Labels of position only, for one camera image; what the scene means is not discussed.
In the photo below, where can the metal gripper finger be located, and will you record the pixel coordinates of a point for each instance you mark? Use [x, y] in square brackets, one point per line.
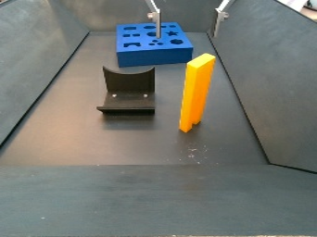
[154, 15]
[220, 15]

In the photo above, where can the blue foam shape board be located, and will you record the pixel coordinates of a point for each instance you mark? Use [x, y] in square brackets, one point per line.
[139, 48]

